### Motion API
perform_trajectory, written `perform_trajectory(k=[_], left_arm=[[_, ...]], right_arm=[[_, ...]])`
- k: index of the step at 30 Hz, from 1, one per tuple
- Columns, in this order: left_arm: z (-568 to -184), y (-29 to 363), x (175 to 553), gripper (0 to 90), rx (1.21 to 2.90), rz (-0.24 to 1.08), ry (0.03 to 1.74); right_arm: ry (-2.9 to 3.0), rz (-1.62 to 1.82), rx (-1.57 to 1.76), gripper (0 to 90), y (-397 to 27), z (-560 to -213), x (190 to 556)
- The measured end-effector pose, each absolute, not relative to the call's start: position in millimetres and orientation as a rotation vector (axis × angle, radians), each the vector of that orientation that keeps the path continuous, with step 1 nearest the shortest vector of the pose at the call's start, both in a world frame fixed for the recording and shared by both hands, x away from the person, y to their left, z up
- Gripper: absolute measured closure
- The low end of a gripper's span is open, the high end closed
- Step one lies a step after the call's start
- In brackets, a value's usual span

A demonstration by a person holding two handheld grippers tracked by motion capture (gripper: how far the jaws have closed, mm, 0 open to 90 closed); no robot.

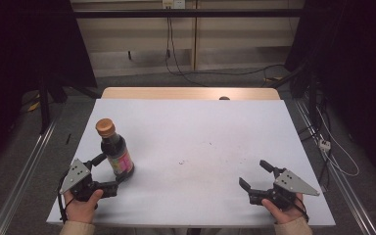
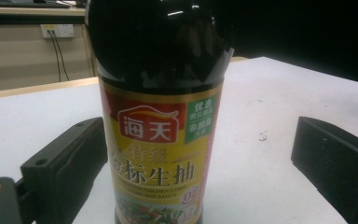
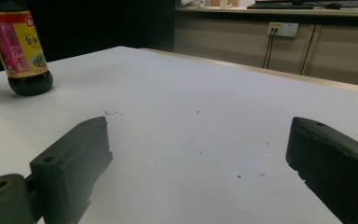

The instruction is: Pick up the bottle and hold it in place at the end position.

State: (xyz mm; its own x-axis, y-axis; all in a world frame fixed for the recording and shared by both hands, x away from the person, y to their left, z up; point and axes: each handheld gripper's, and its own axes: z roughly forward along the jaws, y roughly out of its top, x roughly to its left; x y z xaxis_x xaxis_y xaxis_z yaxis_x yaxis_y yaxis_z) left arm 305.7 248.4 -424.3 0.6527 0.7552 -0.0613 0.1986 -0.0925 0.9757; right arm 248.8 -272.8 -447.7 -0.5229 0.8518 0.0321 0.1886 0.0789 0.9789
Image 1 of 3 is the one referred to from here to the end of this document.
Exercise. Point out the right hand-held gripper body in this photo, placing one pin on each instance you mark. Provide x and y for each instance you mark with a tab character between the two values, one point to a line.
289	184

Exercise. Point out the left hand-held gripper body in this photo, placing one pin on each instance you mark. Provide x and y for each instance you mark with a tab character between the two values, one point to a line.
78	176

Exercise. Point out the dark sauce bottle orange cap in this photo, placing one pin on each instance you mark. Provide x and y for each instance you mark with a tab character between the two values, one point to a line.
117	153

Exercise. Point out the person's right hand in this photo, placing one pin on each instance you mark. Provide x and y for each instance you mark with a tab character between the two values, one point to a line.
285	213

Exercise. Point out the person's left hand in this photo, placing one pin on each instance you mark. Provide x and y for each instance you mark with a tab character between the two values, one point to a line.
81	210

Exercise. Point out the small black stick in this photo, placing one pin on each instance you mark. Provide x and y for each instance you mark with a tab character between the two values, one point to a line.
68	138

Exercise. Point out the white power strip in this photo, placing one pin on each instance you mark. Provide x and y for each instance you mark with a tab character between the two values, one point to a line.
324	144

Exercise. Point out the black metal stand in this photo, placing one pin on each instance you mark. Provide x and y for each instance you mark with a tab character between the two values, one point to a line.
44	107

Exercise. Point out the white board sheet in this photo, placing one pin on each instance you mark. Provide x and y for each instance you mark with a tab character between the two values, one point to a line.
192	137

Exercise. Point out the wooden table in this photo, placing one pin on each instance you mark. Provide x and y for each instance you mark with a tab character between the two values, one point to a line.
163	93

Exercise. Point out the black curtain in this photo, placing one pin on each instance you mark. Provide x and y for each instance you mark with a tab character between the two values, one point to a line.
355	65
29	49

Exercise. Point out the black horizontal bar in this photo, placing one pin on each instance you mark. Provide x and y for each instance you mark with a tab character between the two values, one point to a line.
189	13

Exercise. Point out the aluminium floor rail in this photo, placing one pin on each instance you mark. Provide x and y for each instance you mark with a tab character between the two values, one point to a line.
23	176
342	182

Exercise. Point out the white wall socket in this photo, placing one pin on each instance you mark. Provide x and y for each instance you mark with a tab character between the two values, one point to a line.
173	4

